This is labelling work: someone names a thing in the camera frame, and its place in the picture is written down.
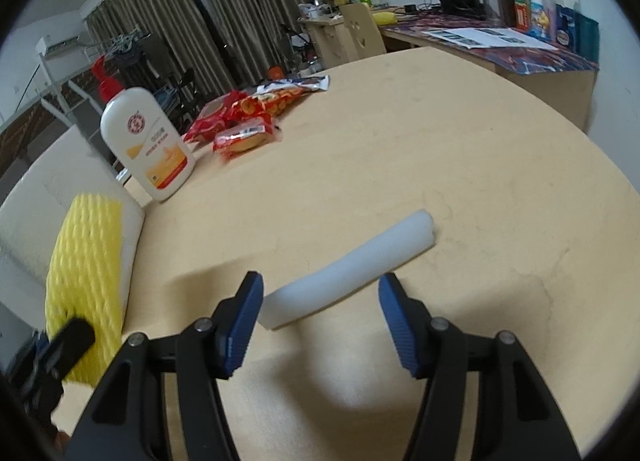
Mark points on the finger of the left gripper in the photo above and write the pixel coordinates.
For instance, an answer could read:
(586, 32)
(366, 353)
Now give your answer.
(45, 362)

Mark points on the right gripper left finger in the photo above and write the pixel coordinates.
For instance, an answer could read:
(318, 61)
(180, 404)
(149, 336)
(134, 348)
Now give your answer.
(126, 419)

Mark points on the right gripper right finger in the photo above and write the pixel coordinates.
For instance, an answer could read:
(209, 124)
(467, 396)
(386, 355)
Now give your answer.
(517, 416)

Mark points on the yellow foam fruit net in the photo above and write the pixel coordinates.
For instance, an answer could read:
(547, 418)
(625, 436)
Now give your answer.
(83, 281)

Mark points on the white foam tube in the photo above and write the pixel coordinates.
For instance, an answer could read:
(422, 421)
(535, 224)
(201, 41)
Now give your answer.
(387, 251)

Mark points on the white styrofoam box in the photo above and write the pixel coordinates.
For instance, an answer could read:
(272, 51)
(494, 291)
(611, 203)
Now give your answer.
(33, 213)

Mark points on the white lotion pump bottle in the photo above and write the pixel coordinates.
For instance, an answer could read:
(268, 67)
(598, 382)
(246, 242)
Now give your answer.
(139, 133)

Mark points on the metal bunk bed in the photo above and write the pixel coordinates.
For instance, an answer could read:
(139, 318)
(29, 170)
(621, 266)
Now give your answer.
(60, 99)

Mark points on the red snack packet front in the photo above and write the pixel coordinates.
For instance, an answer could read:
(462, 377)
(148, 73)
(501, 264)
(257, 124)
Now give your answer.
(246, 136)

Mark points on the red snack packet pile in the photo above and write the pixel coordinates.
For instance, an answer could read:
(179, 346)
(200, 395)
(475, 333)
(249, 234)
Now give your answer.
(238, 106)

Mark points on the white air conditioner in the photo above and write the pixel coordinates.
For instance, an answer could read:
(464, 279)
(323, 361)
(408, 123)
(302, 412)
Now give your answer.
(50, 46)

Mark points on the printed paper sheet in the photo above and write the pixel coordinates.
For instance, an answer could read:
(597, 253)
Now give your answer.
(485, 38)

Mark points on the teal box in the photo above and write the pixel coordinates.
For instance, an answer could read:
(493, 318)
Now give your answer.
(587, 37)

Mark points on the wooden smiley chair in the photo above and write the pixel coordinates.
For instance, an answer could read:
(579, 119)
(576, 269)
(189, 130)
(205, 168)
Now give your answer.
(366, 36)

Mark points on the wooden desk with drawers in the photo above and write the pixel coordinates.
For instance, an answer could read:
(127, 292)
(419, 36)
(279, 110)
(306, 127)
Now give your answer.
(331, 39)

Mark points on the black headphones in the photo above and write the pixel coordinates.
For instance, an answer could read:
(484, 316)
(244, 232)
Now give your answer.
(463, 8)

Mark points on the brown window curtains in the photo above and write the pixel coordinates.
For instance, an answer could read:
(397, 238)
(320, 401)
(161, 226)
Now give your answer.
(227, 43)

